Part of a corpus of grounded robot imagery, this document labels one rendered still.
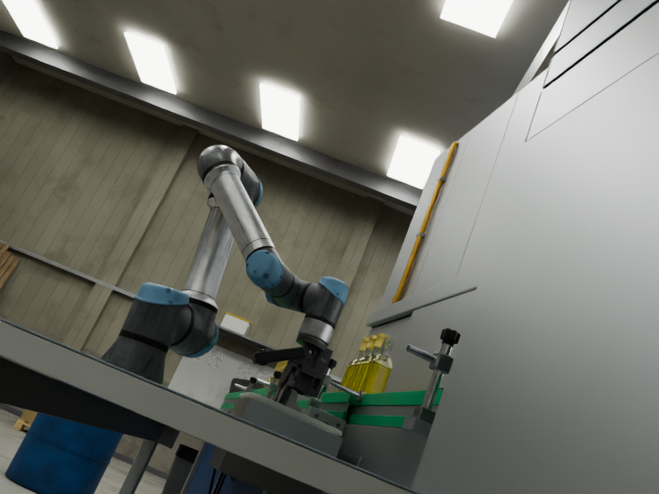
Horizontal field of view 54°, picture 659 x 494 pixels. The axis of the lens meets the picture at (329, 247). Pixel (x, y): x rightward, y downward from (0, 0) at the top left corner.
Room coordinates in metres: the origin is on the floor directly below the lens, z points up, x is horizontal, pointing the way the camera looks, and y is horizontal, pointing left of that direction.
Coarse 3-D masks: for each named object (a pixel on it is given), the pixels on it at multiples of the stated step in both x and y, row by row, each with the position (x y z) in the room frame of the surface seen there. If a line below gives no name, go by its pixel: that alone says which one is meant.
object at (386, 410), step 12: (372, 396) 1.55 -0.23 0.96; (384, 396) 1.47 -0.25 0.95; (396, 396) 1.40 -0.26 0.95; (408, 396) 1.34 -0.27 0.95; (420, 396) 1.28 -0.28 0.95; (348, 408) 1.70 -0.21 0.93; (360, 408) 1.61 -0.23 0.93; (372, 408) 1.53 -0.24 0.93; (384, 408) 1.45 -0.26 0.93; (396, 408) 1.39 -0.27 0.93; (408, 408) 1.33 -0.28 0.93; (432, 408) 1.21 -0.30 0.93; (348, 420) 1.66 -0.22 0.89; (360, 420) 1.57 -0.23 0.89; (372, 420) 1.49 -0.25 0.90; (384, 420) 1.42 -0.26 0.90; (396, 420) 1.36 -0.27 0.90
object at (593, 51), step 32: (576, 0) 0.74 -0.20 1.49; (608, 0) 0.65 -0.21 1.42; (640, 0) 0.58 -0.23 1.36; (576, 32) 0.71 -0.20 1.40; (608, 32) 0.63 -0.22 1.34; (640, 32) 0.56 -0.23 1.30; (576, 64) 0.69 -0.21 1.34; (608, 64) 0.61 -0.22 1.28; (640, 64) 0.55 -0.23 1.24; (544, 96) 0.74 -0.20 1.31; (576, 96) 0.66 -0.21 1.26; (544, 128) 0.72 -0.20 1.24
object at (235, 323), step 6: (228, 318) 9.95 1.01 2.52; (234, 318) 9.95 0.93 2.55; (240, 318) 9.93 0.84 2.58; (222, 324) 9.96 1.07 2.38; (228, 324) 9.95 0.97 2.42; (234, 324) 9.95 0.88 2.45; (240, 324) 9.94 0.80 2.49; (246, 324) 9.93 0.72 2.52; (234, 330) 9.94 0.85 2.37; (240, 330) 9.94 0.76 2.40; (246, 330) 9.99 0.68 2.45
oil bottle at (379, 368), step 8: (376, 360) 1.68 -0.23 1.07; (384, 360) 1.69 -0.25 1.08; (368, 368) 1.71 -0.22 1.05; (376, 368) 1.68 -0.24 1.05; (384, 368) 1.69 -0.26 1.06; (368, 376) 1.68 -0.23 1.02; (376, 376) 1.68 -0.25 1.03; (384, 376) 1.69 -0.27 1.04; (360, 384) 1.72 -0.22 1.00; (368, 384) 1.68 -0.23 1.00; (376, 384) 1.68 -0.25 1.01; (384, 384) 1.69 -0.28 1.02; (368, 392) 1.68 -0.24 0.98; (376, 392) 1.69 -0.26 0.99
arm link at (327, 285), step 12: (324, 276) 1.45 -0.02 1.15; (312, 288) 1.45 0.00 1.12; (324, 288) 1.43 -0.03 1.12; (336, 288) 1.42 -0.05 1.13; (312, 300) 1.44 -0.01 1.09; (324, 300) 1.42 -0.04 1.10; (336, 300) 1.43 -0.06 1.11; (312, 312) 1.43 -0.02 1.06; (324, 312) 1.42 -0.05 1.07; (336, 312) 1.43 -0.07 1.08
